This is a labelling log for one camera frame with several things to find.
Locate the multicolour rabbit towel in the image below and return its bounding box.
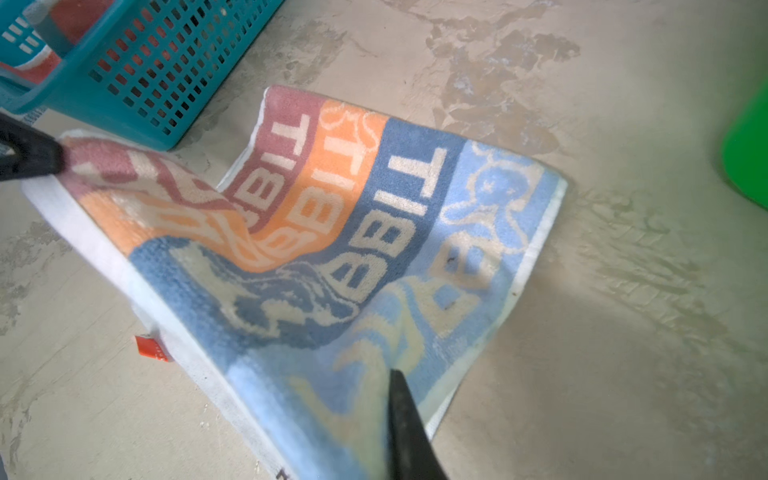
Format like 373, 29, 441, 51
22, 85, 568, 479

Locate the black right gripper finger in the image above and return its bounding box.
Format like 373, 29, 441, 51
388, 369, 448, 480

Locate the teal plastic basket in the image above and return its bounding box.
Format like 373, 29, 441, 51
1, 1, 281, 151

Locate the green plastic basket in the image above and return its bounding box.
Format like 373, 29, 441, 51
721, 80, 768, 209

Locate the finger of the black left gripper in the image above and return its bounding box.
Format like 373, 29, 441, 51
1, 114, 64, 181

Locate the red pink towel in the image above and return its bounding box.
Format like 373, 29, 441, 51
1, 0, 113, 87

